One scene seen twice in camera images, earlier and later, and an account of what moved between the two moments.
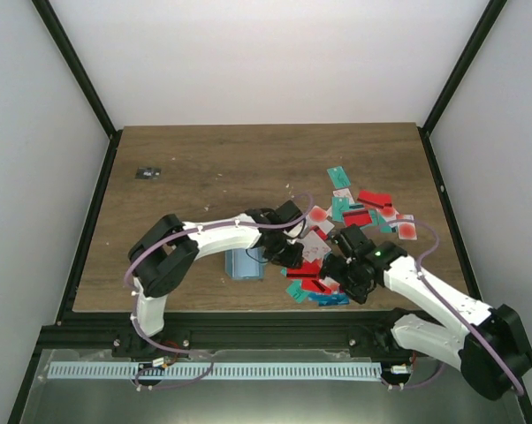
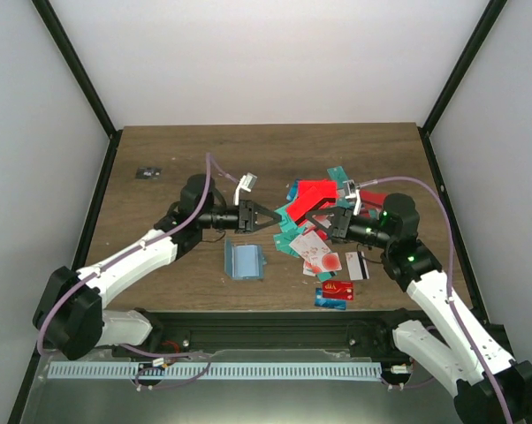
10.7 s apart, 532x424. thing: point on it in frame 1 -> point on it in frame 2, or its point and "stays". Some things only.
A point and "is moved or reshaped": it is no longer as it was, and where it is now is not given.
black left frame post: (57, 34) stays
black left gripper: (291, 261) -> (248, 215)
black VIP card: (148, 173) stays
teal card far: (338, 177) stays
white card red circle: (330, 283) -> (330, 261)
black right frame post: (482, 29) stays
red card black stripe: (308, 271) -> (313, 195)
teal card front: (295, 290) is moved or reshaped
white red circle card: (314, 246) stays
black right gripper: (331, 268) -> (341, 224)
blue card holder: (246, 264) stays
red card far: (380, 200) stays
